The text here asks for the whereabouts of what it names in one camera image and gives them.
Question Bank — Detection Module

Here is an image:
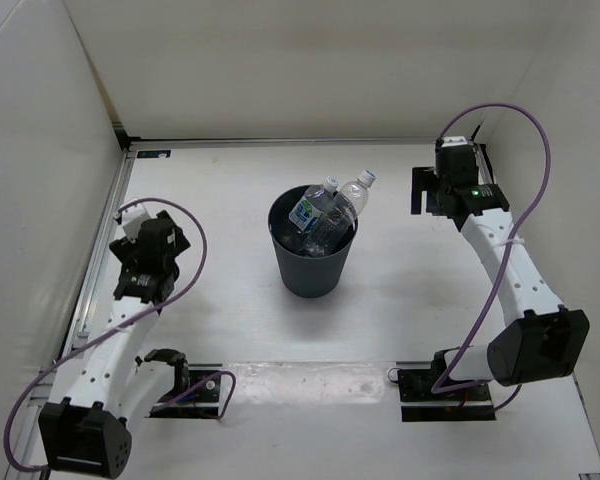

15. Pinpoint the clear unlabelled plastic bottle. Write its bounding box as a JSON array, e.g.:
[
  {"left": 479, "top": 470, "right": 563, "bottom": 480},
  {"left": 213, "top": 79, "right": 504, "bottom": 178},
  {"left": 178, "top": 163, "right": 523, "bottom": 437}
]
[{"left": 301, "top": 170, "right": 376, "bottom": 258}]

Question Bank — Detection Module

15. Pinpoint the clear bottle green label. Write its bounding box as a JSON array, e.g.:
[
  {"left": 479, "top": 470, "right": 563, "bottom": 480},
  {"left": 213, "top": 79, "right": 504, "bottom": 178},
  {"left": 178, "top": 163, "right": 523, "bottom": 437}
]
[{"left": 288, "top": 176, "right": 339, "bottom": 233}]

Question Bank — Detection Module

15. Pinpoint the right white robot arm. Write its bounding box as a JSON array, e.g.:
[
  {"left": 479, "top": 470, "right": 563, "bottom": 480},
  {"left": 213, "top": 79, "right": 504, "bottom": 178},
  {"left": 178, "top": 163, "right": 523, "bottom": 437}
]
[{"left": 411, "top": 137, "right": 590, "bottom": 400}]

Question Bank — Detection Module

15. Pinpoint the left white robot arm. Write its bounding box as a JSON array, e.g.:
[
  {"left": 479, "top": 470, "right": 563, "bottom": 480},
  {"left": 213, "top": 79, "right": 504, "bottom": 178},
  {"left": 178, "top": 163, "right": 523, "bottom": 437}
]
[{"left": 38, "top": 208, "right": 191, "bottom": 479}]

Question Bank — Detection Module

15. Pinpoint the dark grey plastic bin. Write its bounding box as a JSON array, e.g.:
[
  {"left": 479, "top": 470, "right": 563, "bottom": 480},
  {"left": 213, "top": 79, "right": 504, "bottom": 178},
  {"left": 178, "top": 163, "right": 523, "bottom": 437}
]
[{"left": 268, "top": 185, "right": 358, "bottom": 298}]

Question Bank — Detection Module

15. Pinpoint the left blue table sticker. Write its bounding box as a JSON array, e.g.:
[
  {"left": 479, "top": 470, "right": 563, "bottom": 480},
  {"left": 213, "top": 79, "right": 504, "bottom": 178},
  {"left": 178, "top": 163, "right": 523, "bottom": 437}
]
[{"left": 136, "top": 149, "right": 171, "bottom": 159}]

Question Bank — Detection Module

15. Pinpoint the right aluminium frame rail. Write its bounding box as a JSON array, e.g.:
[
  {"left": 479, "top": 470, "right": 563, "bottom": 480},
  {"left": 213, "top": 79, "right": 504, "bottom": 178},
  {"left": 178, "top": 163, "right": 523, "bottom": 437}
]
[{"left": 473, "top": 142, "right": 497, "bottom": 184}]

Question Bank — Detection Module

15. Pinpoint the aluminium frame rail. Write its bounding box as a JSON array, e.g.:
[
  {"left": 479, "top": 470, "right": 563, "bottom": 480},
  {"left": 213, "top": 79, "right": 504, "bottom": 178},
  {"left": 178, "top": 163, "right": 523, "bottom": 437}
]
[
  {"left": 4, "top": 147, "right": 134, "bottom": 480},
  {"left": 473, "top": 142, "right": 497, "bottom": 184}
]

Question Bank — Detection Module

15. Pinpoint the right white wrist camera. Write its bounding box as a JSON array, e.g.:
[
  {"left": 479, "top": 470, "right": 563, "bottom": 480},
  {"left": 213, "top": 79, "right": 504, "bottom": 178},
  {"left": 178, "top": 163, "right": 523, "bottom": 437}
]
[{"left": 437, "top": 136, "right": 471, "bottom": 148}]

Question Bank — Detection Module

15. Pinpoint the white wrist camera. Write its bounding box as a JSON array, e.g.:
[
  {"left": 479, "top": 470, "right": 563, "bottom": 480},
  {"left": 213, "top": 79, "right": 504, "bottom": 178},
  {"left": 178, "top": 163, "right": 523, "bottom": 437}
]
[
  {"left": 113, "top": 204, "right": 151, "bottom": 242},
  {"left": 437, "top": 136, "right": 471, "bottom": 148}
]

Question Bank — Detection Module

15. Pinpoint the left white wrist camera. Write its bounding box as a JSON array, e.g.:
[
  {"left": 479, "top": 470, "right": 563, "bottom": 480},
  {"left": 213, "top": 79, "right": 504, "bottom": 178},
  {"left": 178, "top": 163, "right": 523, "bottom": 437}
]
[{"left": 113, "top": 204, "right": 151, "bottom": 242}]

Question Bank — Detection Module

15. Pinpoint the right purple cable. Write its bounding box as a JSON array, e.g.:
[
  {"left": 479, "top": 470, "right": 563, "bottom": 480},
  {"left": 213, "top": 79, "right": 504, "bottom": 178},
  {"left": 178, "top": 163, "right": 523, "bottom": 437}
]
[{"left": 429, "top": 102, "right": 552, "bottom": 413}]

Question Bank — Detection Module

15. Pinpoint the purple cable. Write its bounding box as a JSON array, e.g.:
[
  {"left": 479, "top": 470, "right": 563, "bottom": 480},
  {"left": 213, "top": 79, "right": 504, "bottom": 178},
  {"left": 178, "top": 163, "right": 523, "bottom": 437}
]
[
  {"left": 429, "top": 102, "right": 552, "bottom": 413},
  {"left": 2, "top": 197, "right": 238, "bottom": 473}
]

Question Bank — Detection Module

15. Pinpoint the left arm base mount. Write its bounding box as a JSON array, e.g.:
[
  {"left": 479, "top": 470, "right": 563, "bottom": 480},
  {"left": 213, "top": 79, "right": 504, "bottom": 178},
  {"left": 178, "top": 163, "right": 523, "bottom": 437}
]
[{"left": 148, "top": 364, "right": 232, "bottom": 420}]

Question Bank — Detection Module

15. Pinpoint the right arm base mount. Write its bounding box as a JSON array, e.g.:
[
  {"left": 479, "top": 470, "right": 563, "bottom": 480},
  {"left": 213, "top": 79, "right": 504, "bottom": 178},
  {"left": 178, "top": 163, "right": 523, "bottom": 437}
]
[{"left": 387, "top": 363, "right": 496, "bottom": 423}]

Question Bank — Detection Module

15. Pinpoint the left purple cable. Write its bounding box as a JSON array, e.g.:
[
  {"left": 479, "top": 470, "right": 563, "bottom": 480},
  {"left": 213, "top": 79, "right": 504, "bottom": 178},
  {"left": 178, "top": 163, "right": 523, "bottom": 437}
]
[{"left": 2, "top": 197, "right": 238, "bottom": 473}]

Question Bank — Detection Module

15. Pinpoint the left aluminium frame rail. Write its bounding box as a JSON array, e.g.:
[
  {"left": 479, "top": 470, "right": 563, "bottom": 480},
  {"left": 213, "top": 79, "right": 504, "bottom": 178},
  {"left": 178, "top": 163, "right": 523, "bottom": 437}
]
[{"left": 4, "top": 147, "right": 134, "bottom": 480}]

